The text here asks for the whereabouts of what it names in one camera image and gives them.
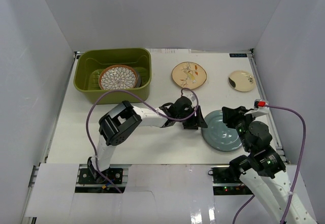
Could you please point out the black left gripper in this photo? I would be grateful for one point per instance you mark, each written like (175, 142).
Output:
(194, 122)

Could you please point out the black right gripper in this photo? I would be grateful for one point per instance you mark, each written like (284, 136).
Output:
(230, 116)

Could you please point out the light blue ceramic plate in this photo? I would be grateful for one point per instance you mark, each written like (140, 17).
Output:
(218, 135)

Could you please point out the small cream flower plate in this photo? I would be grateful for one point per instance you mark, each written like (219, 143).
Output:
(241, 81)

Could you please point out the beige bird branch plate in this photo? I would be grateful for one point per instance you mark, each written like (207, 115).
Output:
(189, 74)

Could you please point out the brown rimmed petal pattern bowl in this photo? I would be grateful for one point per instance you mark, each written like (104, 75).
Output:
(118, 77)

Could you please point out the grey reindeer snowflake plate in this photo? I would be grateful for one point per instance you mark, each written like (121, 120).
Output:
(139, 80)

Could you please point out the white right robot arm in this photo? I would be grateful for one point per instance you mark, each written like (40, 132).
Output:
(262, 170)

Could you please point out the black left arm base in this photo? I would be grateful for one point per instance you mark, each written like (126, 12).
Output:
(87, 184)

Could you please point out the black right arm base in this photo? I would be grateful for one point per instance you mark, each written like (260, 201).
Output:
(225, 185)

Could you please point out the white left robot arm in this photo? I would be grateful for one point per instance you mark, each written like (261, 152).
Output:
(119, 123)

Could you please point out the olive green plastic bin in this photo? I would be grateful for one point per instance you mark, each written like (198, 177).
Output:
(93, 62)

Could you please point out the blue label sticker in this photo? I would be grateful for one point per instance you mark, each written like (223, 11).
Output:
(238, 55)

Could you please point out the white paper sheets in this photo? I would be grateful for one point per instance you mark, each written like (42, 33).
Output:
(169, 50)

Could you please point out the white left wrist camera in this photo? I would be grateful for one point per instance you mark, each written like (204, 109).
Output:
(191, 97)

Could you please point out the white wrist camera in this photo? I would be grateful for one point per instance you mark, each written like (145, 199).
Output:
(260, 108)
(191, 97)

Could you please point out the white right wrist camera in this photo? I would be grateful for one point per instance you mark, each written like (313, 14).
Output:
(260, 108)

